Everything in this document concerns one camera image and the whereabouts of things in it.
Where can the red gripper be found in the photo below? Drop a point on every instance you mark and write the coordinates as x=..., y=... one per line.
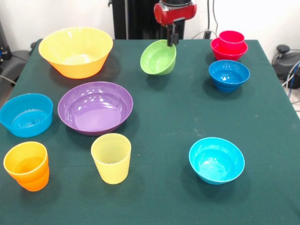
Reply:
x=173, y=15

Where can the green bowl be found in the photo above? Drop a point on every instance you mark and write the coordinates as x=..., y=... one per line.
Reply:
x=157, y=61

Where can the red-pink bowl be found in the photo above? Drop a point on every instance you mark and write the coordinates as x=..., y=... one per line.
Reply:
x=225, y=54

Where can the red-pink cup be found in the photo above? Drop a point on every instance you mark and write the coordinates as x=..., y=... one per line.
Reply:
x=232, y=37

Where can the dark blue bowl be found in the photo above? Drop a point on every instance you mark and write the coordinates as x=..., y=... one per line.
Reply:
x=229, y=79

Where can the large orange bowl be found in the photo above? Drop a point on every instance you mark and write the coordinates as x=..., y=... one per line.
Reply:
x=70, y=47

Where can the large purple bowl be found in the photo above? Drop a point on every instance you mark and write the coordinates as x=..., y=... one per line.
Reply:
x=95, y=112

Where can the cyan bowl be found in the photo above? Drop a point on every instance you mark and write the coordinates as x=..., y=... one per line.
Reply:
x=215, y=164

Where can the yellow-green cup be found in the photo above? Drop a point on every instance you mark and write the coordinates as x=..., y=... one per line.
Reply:
x=111, y=168

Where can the black device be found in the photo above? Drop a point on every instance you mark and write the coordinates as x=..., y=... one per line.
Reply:
x=4, y=51

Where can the blue ribbed bowl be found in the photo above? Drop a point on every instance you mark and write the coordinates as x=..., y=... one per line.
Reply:
x=25, y=122

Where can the dark green tablecloth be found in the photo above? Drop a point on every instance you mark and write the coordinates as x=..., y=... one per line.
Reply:
x=164, y=206

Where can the orange cup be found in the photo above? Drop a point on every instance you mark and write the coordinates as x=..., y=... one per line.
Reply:
x=28, y=178

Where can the grey pedestal foot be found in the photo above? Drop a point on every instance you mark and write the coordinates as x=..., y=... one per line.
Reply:
x=16, y=61
x=288, y=61

